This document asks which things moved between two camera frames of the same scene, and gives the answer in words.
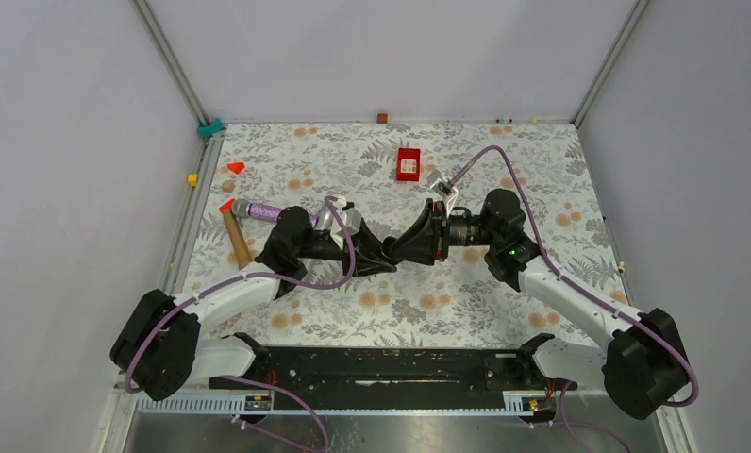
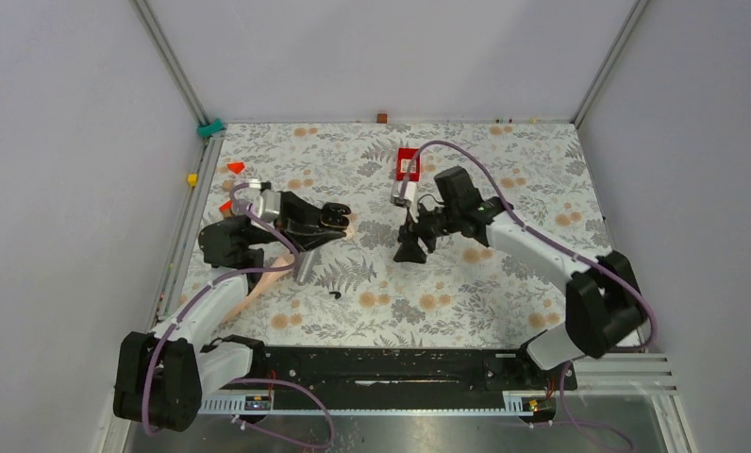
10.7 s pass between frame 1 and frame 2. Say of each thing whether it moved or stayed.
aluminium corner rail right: stayed
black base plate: stayed
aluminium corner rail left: stayed
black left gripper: moved
